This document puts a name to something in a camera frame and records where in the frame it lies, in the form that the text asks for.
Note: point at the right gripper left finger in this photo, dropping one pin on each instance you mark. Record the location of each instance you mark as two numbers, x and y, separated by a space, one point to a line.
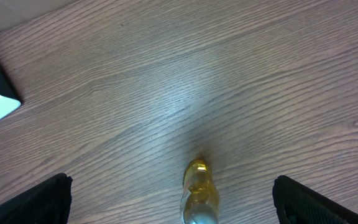
47 202

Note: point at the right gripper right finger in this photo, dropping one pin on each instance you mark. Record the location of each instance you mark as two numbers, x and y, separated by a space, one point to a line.
297 204

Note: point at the yellow liquid bottle silver cap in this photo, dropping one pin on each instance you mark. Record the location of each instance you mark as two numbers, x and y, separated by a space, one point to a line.
200 199

